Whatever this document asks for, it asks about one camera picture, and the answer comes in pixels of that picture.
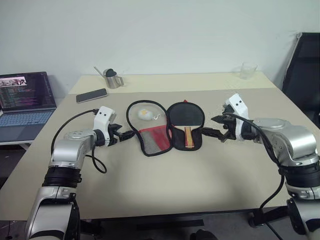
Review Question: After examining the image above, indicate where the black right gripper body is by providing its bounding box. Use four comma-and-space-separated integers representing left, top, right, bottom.
220, 104, 239, 141

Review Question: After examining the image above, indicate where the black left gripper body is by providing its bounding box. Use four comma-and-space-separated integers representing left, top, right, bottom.
107, 123, 122, 147

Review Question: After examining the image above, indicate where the black mesh paddle case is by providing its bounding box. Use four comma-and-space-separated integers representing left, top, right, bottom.
125, 99, 206, 158

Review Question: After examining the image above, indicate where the white table tennis ball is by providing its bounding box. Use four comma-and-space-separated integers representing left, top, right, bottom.
136, 108, 153, 122

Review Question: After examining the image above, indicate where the black table tennis paddle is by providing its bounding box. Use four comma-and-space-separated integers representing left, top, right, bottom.
169, 102, 204, 149

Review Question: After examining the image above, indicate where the dark smartphone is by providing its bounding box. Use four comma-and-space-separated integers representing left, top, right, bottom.
75, 87, 109, 104

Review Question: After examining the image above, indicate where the stainless steel cup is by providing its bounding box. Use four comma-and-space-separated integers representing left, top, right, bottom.
103, 68, 125, 90

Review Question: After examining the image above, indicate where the clear drinking glass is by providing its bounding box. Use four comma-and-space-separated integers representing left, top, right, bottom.
240, 62, 259, 81

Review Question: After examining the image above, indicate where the black office chair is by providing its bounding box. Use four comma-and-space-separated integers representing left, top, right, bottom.
281, 31, 320, 127

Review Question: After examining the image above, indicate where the open grey laptop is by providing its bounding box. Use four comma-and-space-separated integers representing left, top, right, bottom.
0, 71, 58, 146

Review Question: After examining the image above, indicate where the white side table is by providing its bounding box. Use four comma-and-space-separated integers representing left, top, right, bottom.
0, 139, 36, 152

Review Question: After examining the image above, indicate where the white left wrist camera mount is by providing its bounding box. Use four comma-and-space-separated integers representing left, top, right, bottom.
93, 105, 118, 148

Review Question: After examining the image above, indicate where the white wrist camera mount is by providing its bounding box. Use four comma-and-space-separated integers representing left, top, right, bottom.
93, 105, 118, 148
223, 92, 251, 141

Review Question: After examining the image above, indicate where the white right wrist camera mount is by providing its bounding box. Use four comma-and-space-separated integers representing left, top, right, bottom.
223, 92, 251, 141

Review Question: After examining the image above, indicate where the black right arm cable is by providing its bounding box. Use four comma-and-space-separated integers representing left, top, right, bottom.
221, 113, 287, 240

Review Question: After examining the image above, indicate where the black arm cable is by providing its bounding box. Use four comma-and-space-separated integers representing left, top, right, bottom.
221, 113, 287, 240
51, 108, 108, 175

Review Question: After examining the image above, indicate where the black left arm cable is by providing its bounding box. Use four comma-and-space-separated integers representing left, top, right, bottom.
51, 108, 108, 175

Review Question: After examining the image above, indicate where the black table frame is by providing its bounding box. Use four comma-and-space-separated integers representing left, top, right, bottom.
79, 206, 291, 240

